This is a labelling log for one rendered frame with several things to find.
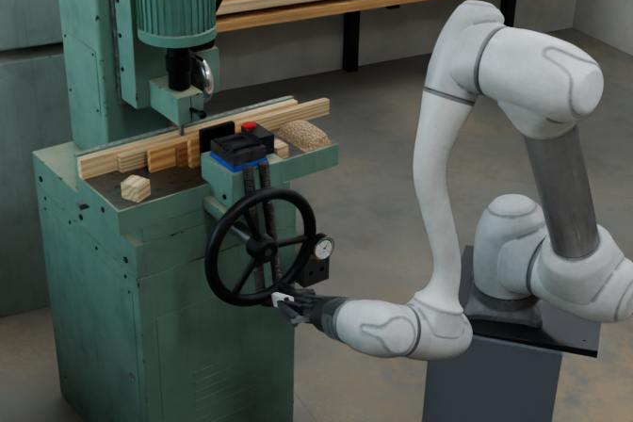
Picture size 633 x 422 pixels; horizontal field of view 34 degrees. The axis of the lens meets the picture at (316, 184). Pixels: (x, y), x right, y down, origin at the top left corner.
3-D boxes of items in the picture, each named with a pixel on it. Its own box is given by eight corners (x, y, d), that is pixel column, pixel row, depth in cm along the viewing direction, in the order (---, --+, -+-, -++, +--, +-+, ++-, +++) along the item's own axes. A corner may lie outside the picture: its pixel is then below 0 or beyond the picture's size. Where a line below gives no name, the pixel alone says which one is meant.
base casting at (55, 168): (136, 281, 231) (133, 246, 227) (33, 182, 271) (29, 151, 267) (298, 224, 255) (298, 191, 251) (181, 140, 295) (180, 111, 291)
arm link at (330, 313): (331, 308, 202) (314, 303, 207) (339, 351, 204) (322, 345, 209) (366, 293, 207) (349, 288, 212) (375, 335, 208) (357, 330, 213)
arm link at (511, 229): (498, 253, 251) (503, 175, 240) (562, 283, 240) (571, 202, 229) (458, 282, 241) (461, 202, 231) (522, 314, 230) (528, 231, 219)
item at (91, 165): (82, 180, 233) (80, 160, 230) (78, 176, 234) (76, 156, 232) (298, 119, 265) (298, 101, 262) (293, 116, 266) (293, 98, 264)
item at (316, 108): (121, 173, 236) (120, 157, 234) (117, 170, 237) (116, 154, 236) (329, 114, 268) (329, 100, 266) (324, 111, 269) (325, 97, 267)
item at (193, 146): (191, 169, 239) (190, 138, 235) (187, 166, 240) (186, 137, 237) (249, 151, 247) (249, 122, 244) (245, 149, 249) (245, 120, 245)
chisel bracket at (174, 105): (178, 132, 236) (177, 98, 232) (149, 111, 246) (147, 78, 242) (206, 124, 240) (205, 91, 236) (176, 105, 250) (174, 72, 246)
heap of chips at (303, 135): (305, 152, 248) (305, 137, 246) (272, 131, 258) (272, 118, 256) (334, 143, 253) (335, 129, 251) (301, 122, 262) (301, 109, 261)
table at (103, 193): (138, 255, 216) (137, 230, 214) (76, 197, 238) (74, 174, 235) (363, 179, 249) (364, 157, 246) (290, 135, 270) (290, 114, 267)
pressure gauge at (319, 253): (314, 269, 255) (315, 241, 251) (305, 263, 258) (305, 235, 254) (333, 262, 259) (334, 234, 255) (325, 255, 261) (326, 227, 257)
